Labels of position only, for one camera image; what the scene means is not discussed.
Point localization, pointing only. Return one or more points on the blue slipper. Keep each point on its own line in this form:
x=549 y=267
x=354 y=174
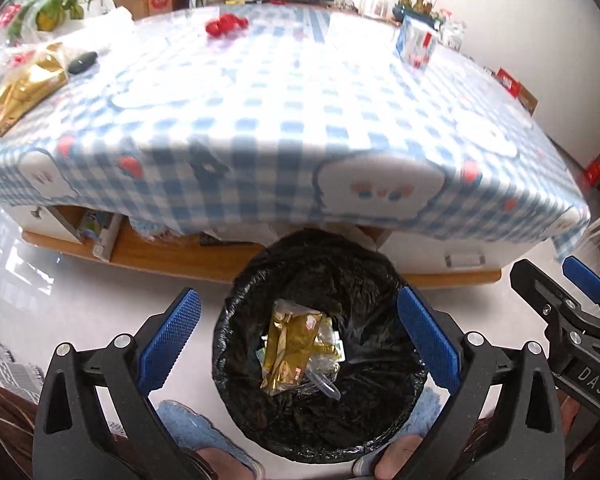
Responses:
x=200 y=430
x=425 y=410

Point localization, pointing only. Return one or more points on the trash bin with black bag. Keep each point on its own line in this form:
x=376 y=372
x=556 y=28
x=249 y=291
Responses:
x=330 y=435

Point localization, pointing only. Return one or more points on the white power strip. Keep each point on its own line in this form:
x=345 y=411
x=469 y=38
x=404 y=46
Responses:
x=105 y=245

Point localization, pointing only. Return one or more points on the grey patterned rug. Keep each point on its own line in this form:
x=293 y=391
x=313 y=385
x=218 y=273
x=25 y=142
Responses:
x=5 y=365

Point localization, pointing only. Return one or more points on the red plastic wrapper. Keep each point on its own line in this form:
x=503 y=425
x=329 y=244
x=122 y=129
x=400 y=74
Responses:
x=220 y=26

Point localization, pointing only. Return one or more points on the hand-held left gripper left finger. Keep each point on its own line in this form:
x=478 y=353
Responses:
x=170 y=340

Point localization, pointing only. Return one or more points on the small red box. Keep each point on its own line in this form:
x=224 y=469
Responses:
x=594 y=174

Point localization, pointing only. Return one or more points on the gold paper bag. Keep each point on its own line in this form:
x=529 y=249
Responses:
x=290 y=350

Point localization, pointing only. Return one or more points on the dark grey computer mouse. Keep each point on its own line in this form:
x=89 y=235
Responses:
x=82 y=62

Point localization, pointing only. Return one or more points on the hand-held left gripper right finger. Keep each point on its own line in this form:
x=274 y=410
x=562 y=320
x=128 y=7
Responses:
x=427 y=335

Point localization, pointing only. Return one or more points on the white plastic bag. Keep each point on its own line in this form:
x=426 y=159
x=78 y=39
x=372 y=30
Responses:
x=115 y=22

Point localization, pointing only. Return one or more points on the white router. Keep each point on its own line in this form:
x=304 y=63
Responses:
x=377 y=7

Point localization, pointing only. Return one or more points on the blue checkered tablecloth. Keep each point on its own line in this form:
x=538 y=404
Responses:
x=280 y=110

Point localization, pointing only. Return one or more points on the clear plastic bag red print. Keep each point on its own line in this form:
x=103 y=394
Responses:
x=0 y=50

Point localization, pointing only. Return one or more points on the clear plastic tube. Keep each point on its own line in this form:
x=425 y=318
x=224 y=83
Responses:
x=327 y=387

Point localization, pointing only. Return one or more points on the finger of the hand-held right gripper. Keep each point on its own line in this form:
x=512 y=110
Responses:
x=542 y=295
x=587 y=277

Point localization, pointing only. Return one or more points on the white packaging bag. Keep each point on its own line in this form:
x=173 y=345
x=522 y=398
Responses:
x=452 y=32

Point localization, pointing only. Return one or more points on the red printed carton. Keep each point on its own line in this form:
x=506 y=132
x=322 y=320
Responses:
x=507 y=82

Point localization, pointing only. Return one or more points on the gold tissue pack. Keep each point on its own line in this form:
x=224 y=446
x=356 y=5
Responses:
x=25 y=90

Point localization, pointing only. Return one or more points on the bonsai in blue pot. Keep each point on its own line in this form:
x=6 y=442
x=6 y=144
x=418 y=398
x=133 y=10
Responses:
x=415 y=7

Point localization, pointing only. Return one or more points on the brown cardboard carton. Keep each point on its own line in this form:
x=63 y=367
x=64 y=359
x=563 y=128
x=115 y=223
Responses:
x=527 y=100

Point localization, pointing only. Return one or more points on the person's right hand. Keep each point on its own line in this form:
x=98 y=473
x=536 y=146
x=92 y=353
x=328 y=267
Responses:
x=577 y=430

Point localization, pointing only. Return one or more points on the blue white red carton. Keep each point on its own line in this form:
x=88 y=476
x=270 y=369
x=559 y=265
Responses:
x=415 y=42

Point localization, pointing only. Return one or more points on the plain brown cardboard box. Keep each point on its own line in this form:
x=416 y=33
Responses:
x=130 y=4

